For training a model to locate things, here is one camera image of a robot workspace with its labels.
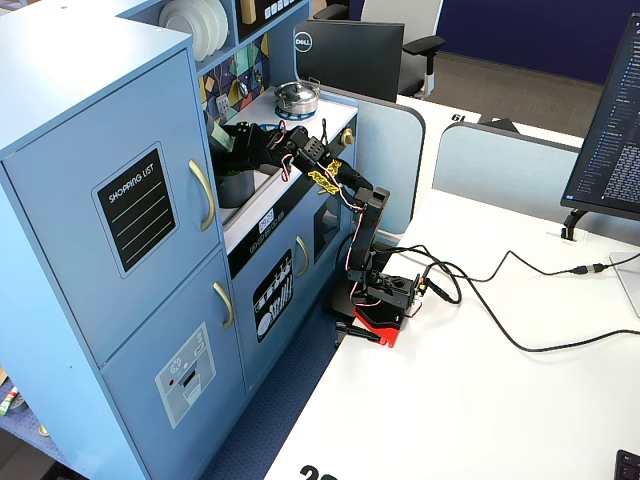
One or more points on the toy metal hanging utensil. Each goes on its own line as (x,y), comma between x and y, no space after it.
(258,76)

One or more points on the black keyboard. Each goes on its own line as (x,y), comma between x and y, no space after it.
(629,466)

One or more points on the green red small box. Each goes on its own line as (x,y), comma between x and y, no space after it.
(7,401)

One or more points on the blue toy kitchen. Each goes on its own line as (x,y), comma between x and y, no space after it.
(75,200)

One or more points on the toy metal spatula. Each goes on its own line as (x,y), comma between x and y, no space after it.
(222,106)

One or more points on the black Dell monitor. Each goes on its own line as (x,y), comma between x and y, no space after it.
(350,60)

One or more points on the red black table clamp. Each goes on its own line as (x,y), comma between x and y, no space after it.
(377,325)

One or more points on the wide blue desk divider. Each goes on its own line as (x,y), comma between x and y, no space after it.
(500,165)

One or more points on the steel pot with lid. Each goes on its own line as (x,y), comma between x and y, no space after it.
(297,97)

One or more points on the white black office chair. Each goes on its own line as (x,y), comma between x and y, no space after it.
(415,55)

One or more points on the gray pot with greens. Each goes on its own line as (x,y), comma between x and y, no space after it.
(235,187)

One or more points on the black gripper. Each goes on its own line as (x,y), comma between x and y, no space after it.
(243,145)

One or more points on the lit computer monitor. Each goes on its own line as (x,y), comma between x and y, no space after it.
(615,125)

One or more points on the gold stove knob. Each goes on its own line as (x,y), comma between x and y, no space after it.
(346,136)

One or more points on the toy metal ladle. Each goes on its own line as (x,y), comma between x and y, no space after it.
(243,89)

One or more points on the silver monitor base plate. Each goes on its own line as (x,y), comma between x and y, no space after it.
(627,280)

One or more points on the rounded blue desk divider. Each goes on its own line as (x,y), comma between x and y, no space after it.
(390,150)

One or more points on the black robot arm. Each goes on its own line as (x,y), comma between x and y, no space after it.
(362,235)

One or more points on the white toy plate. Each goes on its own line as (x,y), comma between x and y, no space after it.
(223,22)
(212,25)
(182,27)

